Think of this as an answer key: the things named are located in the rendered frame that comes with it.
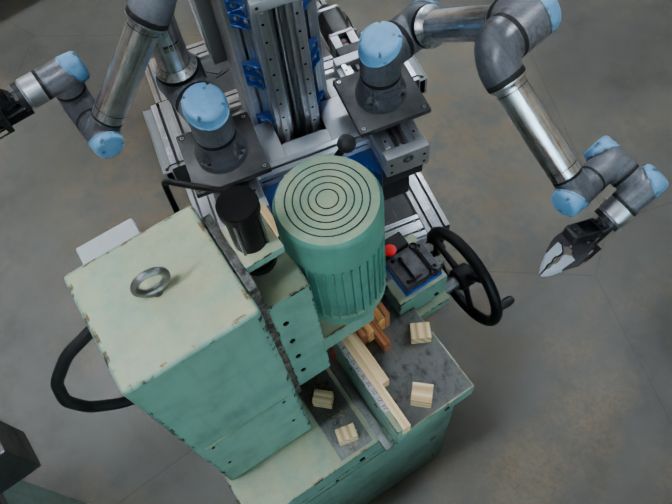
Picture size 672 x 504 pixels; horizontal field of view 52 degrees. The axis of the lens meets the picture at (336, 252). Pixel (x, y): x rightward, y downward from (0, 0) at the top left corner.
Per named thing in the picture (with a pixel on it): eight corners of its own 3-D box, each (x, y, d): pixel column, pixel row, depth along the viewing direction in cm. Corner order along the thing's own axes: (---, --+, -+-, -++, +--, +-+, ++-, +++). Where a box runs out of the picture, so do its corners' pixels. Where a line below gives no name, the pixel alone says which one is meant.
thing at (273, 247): (290, 266, 108) (273, 211, 93) (246, 292, 106) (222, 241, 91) (264, 230, 111) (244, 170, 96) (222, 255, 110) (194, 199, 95)
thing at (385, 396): (410, 430, 149) (411, 424, 145) (402, 435, 149) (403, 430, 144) (271, 232, 174) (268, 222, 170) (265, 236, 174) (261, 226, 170)
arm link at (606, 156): (582, 155, 161) (616, 189, 159) (612, 127, 164) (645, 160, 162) (567, 168, 168) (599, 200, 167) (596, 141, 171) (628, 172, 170)
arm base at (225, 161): (190, 141, 200) (180, 119, 191) (239, 123, 202) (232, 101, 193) (204, 181, 193) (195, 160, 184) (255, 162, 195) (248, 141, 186)
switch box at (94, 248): (175, 285, 122) (146, 243, 108) (125, 315, 120) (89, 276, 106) (160, 260, 125) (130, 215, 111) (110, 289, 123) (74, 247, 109)
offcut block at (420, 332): (409, 328, 160) (409, 323, 157) (428, 326, 160) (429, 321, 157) (411, 344, 158) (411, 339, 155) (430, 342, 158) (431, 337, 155)
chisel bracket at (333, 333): (374, 322, 152) (373, 307, 145) (321, 356, 149) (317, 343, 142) (356, 297, 155) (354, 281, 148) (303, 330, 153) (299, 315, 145)
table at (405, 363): (505, 372, 160) (509, 363, 154) (397, 446, 154) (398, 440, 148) (360, 191, 185) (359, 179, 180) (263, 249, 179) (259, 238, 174)
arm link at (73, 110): (85, 142, 172) (67, 114, 162) (66, 114, 176) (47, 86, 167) (113, 126, 173) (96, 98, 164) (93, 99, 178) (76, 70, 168)
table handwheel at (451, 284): (443, 203, 167) (431, 250, 193) (375, 245, 163) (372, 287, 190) (519, 297, 157) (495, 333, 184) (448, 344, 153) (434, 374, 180)
